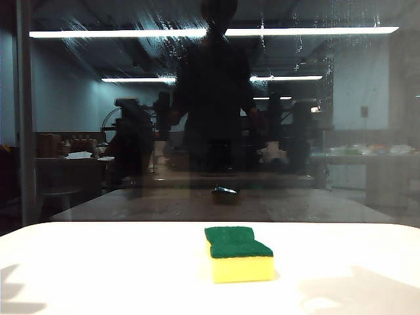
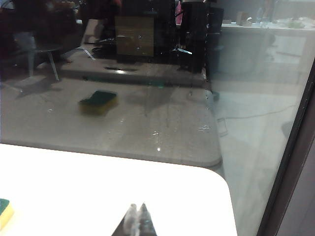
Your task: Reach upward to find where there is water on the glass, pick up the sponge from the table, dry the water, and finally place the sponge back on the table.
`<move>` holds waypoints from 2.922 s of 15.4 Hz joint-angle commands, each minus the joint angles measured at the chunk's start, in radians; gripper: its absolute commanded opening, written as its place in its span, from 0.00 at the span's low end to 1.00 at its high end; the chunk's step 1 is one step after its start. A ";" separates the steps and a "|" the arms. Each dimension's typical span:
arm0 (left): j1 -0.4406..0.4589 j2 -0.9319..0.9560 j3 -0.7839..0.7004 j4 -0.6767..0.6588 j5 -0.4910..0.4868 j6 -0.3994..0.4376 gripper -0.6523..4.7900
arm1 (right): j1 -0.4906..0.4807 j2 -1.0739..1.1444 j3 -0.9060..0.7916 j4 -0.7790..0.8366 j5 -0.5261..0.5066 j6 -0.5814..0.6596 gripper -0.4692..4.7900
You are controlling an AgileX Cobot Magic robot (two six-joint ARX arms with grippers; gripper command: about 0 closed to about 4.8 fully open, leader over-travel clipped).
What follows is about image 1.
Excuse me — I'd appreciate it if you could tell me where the large glass pane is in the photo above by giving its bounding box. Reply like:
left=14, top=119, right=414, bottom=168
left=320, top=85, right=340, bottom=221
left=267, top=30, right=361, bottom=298
left=31, top=0, right=420, bottom=228

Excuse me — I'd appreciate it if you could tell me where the white round stool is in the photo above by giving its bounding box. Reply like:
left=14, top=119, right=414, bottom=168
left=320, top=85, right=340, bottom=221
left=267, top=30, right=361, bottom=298
left=37, top=188, right=80, bottom=221

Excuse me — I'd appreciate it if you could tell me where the grey metal frame post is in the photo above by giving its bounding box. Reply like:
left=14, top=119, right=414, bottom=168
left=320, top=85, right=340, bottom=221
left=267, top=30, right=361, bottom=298
left=12, top=0, right=37, bottom=228

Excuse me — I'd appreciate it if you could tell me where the yellow sponge with green scourer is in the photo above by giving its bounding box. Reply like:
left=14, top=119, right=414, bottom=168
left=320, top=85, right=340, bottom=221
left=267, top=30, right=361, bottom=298
left=203, top=225, right=276, bottom=284

